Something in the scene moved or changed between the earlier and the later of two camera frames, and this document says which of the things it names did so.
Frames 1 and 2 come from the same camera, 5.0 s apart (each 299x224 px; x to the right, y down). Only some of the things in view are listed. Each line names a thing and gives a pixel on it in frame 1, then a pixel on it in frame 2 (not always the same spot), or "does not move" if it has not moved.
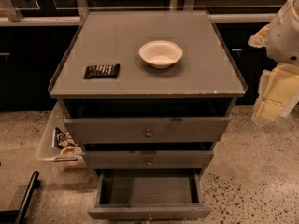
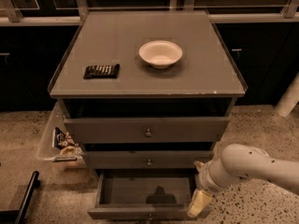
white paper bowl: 160,54 does not move
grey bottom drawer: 149,195 does not move
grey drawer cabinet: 148,94 does not move
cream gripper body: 284,41 -> 206,178
